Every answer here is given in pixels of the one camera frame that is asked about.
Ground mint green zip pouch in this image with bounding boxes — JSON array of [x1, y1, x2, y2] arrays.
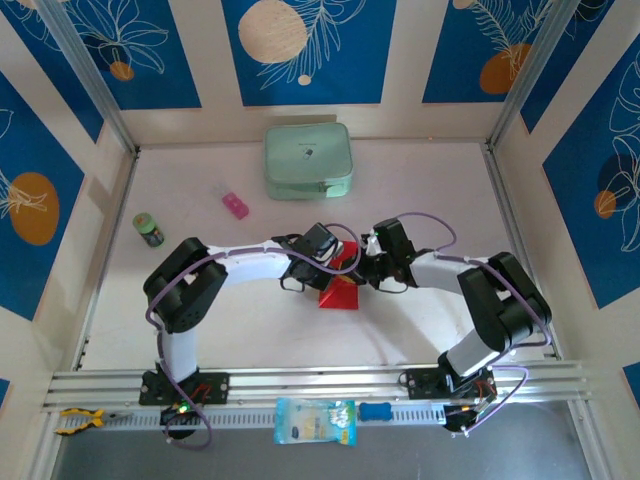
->
[[263, 122, 355, 201]]

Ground blue bone-shaped eraser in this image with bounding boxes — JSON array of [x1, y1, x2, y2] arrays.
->
[[359, 401, 392, 422]]

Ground light blue wet wipes pack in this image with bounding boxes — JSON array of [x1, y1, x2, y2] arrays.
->
[[273, 397, 359, 447]]

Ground black base control board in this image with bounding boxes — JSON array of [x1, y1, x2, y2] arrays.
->
[[159, 403, 201, 441], [442, 402, 496, 436]]

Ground small green bottle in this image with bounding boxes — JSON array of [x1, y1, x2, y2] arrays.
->
[[132, 212, 166, 249]]

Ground yellow black pliers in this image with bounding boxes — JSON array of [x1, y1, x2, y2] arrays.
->
[[53, 407, 134, 436]]

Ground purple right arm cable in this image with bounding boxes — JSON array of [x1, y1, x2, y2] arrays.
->
[[397, 210, 554, 436]]

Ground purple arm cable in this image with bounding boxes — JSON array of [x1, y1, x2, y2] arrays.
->
[[397, 210, 554, 436], [144, 222, 363, 451]]

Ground aluminium mounting rail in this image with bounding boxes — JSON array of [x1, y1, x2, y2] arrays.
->
[[42, 362, 596, 414]]

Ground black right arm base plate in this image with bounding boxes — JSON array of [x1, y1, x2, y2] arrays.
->
[[399, 367, 496, 401]]

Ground aluminium side rail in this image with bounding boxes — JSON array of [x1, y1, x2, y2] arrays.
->
[[72, 147, 141, 372], [483, 144, 559, 361]]

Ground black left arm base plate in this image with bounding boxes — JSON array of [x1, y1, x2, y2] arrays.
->
[[138, 369, 231, 406]]

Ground multicoloured wire bundle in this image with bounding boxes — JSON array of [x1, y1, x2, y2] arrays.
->
[[467, 382, 496, 409]]

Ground slotted grey cable duct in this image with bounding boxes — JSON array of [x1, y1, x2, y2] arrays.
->
[[54, 399, 451, 434]]

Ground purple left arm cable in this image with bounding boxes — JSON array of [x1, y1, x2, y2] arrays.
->
[[144, 222, 363, 451]]

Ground aluminium frame post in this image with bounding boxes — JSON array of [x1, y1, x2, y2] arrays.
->
[[35, 0, 141, 156], [485, 0, 617, 151]]

